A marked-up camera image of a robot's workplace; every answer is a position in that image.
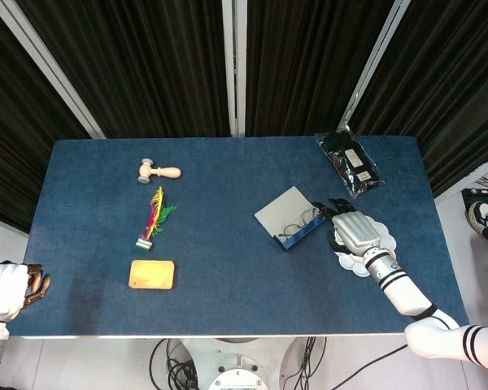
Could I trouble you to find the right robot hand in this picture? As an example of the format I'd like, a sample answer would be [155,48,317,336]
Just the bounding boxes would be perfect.
[311,197,386,261]

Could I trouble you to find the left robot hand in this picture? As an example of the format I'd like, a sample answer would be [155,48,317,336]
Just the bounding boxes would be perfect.
[0,262,53,322]

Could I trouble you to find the blue rectangular box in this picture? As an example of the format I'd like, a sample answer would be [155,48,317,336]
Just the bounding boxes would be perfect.
[254,185,327,254]

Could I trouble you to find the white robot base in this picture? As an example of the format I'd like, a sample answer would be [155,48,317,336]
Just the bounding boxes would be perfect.
[178,336,310,390]

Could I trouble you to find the white flower-shaped paint palette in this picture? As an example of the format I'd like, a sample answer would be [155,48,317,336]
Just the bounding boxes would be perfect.
[335,221,399,280]

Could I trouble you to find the black item in plastic bag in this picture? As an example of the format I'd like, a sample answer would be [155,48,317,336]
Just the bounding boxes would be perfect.
[314,123,386,200]

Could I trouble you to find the black electronic device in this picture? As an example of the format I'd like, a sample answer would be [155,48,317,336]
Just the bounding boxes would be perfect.
[461,186,488,210]

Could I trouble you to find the black and white sneaker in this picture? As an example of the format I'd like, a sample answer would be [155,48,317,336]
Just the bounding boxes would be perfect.
[466,201,488,254]

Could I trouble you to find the blue table cloth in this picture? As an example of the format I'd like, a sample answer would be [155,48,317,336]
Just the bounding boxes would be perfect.
[8,136,472,338]

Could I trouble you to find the black curtain panel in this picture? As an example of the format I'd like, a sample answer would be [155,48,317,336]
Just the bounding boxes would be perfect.
[15,0,233,140]
[245,0,400,138]
[0,0,91,235]
[348,0,488,199]

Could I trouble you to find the yellow sponge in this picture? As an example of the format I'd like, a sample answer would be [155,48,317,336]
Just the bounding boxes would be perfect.
[128,259,176,291]

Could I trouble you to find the colourful feather shuttlecock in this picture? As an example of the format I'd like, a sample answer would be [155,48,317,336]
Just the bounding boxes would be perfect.
[134,185,178,251]

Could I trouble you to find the small wooden mallet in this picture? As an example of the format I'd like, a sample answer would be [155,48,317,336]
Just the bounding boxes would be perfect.
[137,157,182,184]

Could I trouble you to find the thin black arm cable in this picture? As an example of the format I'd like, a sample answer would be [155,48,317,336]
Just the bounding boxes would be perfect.
[323,343,410,390]

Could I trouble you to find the black cable bundle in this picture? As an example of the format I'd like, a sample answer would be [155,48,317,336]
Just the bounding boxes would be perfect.
[149,337,200,390]
[296,336,329,390]

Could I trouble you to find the white frame post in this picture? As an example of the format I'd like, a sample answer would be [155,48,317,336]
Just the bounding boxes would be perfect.
[337,0,412,131]
[0,0,107,140]
[221,0,249,137]

